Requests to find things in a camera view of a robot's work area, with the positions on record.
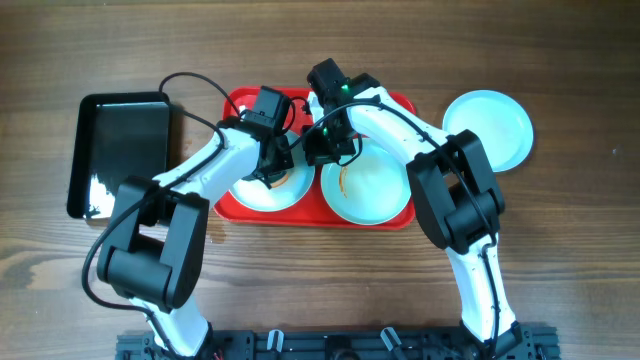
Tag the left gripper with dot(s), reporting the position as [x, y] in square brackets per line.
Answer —
[273, 167]

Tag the orange green scrub sponge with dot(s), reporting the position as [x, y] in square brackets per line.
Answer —
[280, 180]

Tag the light blue top plate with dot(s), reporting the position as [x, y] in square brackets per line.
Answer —
[255, 196]

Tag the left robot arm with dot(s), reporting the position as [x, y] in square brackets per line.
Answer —
[151, 253]

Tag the red plastic serving tray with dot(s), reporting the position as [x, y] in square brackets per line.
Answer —
[312, 210]

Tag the light blue plate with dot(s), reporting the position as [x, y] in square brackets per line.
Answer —
[501, 123]
[371, 190]
[255, 196]

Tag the black rectangular tray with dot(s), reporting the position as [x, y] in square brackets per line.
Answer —
[117, 135]

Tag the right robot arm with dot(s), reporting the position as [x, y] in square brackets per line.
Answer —
[455, 192]

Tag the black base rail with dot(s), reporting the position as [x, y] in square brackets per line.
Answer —
[525, 342]

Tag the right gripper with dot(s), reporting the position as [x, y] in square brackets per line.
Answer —
[323, 150]

